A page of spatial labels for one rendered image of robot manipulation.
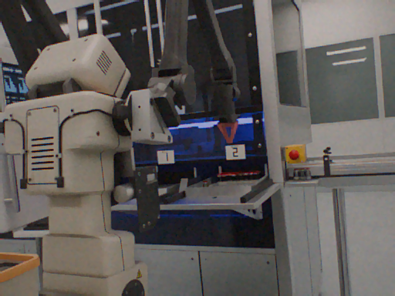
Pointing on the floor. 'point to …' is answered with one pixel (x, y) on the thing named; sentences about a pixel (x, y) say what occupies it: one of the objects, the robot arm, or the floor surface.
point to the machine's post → (275, 146)
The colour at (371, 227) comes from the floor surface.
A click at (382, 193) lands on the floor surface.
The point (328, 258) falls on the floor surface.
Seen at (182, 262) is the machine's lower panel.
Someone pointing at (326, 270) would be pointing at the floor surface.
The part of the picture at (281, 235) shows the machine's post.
